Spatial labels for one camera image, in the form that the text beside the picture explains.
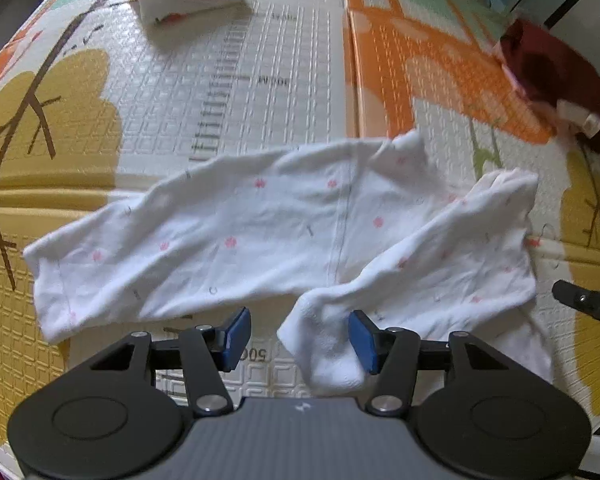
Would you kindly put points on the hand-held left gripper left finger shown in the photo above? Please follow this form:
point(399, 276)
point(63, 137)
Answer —
point(237, 334)

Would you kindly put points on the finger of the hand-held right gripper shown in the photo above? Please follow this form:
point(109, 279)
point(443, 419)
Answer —
point(585, 302)

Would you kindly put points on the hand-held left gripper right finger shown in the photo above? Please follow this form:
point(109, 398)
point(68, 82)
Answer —
point(361, 345)

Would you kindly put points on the white pink-dotted pants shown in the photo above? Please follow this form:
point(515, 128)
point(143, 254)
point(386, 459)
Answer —
point(260, 220)

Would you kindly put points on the dark red garment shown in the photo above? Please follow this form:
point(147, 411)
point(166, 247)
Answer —
point(545, 65)

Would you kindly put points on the colourful printed play mat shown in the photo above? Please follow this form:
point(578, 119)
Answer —
point(280, 60)

